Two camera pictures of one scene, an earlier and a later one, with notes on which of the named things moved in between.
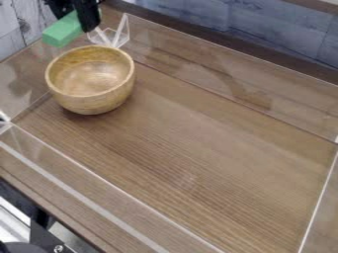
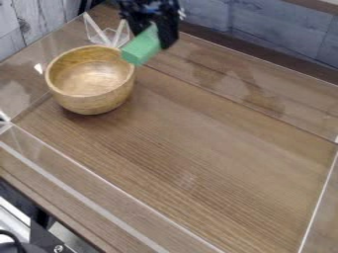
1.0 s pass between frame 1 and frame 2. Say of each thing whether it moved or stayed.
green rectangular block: moved
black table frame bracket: stayed
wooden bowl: stayed
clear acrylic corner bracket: stayed
